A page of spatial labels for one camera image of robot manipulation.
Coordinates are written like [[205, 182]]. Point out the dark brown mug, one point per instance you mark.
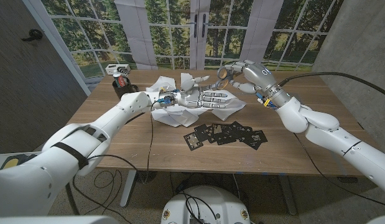
[[125, 91]]

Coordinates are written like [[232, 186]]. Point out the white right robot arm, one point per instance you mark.
[[291, 115]]

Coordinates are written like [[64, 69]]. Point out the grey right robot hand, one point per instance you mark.
[[259, 76]]

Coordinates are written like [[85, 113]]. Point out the grey table leg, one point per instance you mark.
[[288, 194]]

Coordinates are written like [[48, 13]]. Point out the white table leg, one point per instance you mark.
[[128, 188]]

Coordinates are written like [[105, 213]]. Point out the black playing card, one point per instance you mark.
[[225, 139], [217, 129], [256, 140], [230, 128], [240, 128], [193, 141], [201, 132]]

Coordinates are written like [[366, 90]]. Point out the black ribbed round object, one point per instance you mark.
[[146, 176]]

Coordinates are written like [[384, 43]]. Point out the white power strip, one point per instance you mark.
[[117, 68]]

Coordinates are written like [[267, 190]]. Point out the black wall hook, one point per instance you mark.
[[33, 35]]

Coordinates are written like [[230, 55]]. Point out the white receipt paper strip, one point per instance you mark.
[[170, 116]]

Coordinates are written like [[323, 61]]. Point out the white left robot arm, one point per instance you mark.
[[127, 109]]

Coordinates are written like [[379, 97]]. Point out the printed forest window backdrop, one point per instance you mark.
[[220, 40]]

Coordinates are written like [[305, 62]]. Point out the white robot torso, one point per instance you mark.
[[220, 202]]

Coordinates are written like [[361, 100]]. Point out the white red toothpaste tube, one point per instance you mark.
[[120, 81]]

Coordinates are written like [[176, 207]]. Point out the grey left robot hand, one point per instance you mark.
[[189, 98]]

